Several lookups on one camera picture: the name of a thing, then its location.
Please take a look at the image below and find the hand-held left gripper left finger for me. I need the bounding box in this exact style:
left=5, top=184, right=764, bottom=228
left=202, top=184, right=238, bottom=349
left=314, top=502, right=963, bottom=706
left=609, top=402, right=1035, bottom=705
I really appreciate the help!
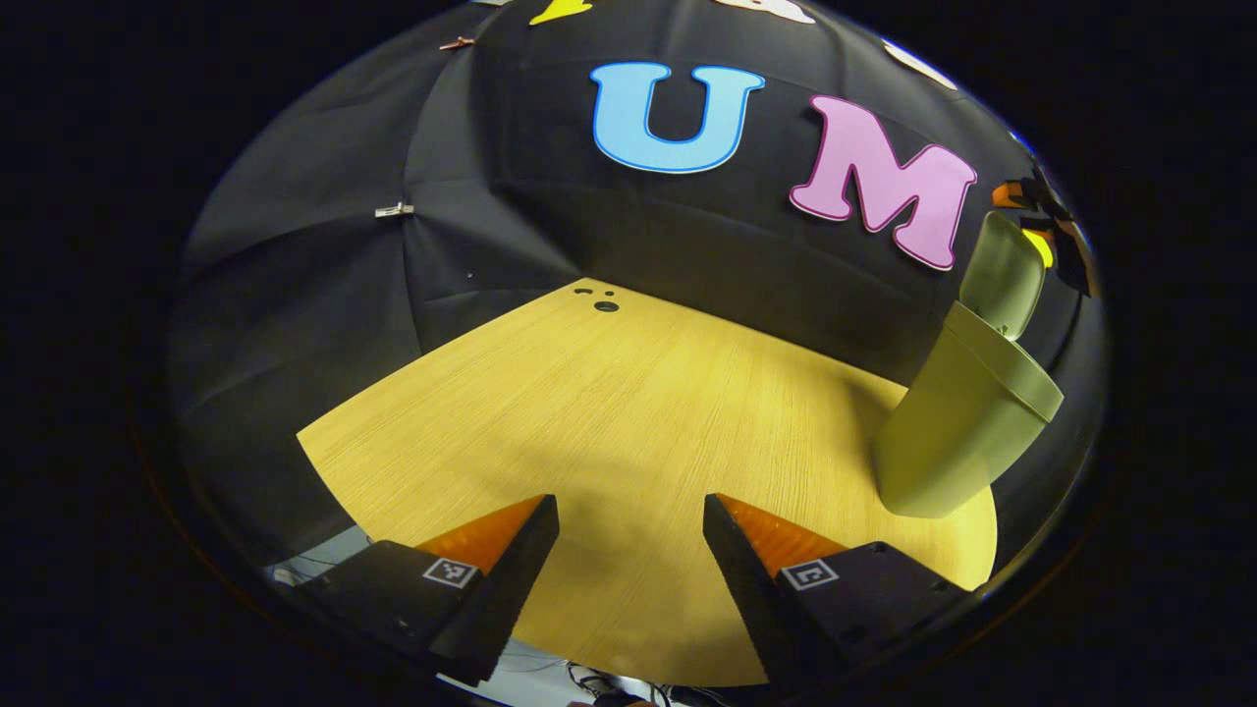
left=300, top=494, right=561, bottom=686

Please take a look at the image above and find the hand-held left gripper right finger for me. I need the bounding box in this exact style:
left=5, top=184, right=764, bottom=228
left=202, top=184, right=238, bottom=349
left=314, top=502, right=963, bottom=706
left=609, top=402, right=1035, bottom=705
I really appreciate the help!
left=702, top=493, right=968, bottom=688

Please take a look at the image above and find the cream desktop garbage bin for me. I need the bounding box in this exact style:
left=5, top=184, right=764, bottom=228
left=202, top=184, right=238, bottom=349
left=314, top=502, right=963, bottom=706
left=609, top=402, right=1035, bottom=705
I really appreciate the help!
left=872, top=211, right=1065, bottom=519

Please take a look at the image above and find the wooden desktop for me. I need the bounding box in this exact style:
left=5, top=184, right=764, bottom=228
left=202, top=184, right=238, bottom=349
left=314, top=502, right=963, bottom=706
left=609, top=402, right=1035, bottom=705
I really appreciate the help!
left=297, top=277, right=999, bottom=688

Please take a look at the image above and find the black backdrop cloth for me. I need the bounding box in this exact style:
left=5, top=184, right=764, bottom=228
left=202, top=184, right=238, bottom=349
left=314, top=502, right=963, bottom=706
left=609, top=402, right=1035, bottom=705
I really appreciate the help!
left=167, top=0, right=1106, bottom=571

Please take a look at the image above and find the black cable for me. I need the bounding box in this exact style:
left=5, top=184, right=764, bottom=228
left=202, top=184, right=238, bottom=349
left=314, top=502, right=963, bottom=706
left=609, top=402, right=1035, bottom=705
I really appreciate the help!
left=568, top=663, right=671, bottom=707

